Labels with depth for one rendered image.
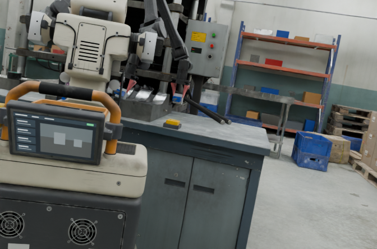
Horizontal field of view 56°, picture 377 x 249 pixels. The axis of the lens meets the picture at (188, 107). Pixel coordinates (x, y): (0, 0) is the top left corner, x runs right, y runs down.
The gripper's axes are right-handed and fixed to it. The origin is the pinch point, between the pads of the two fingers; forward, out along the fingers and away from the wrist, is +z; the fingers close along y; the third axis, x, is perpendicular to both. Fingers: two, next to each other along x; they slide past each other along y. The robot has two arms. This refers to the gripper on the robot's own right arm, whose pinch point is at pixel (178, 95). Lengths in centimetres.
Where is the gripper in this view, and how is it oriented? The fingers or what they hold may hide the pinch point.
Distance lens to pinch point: 196.7
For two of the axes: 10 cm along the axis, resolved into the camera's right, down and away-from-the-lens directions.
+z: -1.7, 9.8, 1.0
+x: -1.7, 0.7, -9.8
